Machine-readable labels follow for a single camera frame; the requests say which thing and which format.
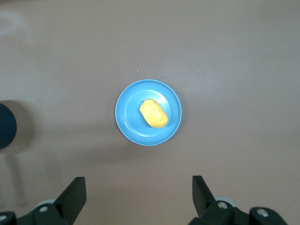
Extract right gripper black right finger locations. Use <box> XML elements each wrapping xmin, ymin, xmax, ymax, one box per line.
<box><xmin>189</xmin><ymin>175</ymin><xmax>288</xmax><ymax>225</ymax></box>

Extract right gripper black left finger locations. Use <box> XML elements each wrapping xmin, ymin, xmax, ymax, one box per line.
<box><xmin>0</xmin><ymin>177</ymin><xmax>87</xmax><ymax>225</ymax></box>

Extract yellow peeled potato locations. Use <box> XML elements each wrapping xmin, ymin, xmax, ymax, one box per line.
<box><xmin>139</xmin><ymin>98</ymin><xmax>169</xmax><ymax>129</ymax></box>

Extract black cooking pot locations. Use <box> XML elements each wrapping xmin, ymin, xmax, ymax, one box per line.
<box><xmin>0</xmin><ymin>103</ymin><xmax>17</xmax><ymax>150</ymax></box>

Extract blue round plate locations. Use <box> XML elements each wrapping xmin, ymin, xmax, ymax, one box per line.
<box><xmin>115</xmin><ymin>79</ymin><xmax>183</xmax><ymax>147</ymax></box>

